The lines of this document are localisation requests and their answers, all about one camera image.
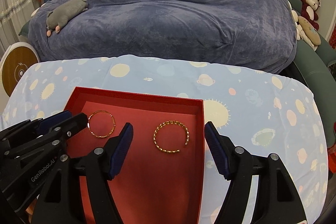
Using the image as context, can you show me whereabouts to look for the red shallow jewelry box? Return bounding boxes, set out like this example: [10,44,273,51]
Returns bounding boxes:
[66,87,205,223]

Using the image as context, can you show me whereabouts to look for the thin gold bangle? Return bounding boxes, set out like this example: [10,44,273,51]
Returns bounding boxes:
[87,110,116,139]

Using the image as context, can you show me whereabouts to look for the blue planet-print cloth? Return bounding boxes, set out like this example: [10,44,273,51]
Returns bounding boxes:
[1,55,328,223]

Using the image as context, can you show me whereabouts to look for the white round wooden-top device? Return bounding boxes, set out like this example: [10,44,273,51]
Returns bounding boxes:
[1,42,40,96]

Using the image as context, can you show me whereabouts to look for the gold beaded open bangle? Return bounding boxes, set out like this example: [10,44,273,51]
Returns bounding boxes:
[153,120,190,155]

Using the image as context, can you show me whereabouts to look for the red gift bag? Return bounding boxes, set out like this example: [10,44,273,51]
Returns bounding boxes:
[327,121,336,175]

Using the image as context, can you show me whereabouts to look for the grey mouse plush toy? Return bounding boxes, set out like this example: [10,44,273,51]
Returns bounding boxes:
[46,0,88,37]

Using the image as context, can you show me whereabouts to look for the white curtain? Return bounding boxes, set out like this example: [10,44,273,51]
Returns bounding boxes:
[0,0,39,55]

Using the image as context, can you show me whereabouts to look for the beige cookie plush toy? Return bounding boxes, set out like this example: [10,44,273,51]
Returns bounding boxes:
[291,10,321,51]

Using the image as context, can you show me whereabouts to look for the blue-grey velvet bed cover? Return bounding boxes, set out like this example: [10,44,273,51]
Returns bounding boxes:
[29,0,297,73]

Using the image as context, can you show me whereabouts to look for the dark red bear plush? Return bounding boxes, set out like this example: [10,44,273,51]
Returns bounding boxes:
[300,0,321,30]

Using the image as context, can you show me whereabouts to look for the green sofa bed frame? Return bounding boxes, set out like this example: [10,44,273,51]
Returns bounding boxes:
[267,0,336,119]

